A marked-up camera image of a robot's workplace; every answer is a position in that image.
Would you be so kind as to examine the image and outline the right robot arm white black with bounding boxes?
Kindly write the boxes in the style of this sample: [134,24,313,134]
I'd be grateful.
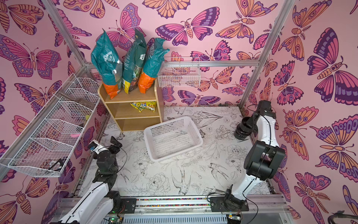
[223,100,286,211]

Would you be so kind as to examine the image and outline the teal orange fertilizer bag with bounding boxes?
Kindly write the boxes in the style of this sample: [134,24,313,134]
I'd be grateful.
[91,31,123,99]
[138,38,170,94]

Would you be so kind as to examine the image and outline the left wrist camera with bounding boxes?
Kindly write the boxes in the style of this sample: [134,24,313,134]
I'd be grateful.
[87,140,102,154]

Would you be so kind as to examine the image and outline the white plastic basket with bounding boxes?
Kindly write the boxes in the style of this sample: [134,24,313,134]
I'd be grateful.
[144,116,203,162]

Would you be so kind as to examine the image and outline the yellow snack bag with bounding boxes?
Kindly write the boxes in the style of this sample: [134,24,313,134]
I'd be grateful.
[131,101,157,112]

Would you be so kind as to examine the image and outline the dark green yellow fertilizer bag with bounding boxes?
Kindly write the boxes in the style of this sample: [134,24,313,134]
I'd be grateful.
[122,29,147,94]

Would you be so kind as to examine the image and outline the long white wire basket rack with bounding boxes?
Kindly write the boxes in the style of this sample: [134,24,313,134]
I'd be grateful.
[1,74,100,177]

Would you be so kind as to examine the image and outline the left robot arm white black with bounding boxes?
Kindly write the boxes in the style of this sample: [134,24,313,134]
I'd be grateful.
[57,136,122,224]

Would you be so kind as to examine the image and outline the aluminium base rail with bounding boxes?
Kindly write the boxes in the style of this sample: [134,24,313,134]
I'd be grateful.
[123,195,289,215]

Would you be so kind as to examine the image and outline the wooden shelf unit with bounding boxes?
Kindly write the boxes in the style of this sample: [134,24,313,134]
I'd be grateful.
[98,83,164,132]

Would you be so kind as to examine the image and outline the black camera lens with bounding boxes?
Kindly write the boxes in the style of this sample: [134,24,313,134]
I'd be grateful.
[234,117,254,140]

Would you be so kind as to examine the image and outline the small white wire basket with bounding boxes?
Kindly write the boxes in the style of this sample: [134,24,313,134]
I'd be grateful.
[157,57,201,88]

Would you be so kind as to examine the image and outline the black item in rack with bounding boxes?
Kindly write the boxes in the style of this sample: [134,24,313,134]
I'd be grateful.
[48,159,64,172]

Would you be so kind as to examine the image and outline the pink item in rack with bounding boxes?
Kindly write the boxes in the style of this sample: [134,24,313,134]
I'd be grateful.
[70,133,81,138]

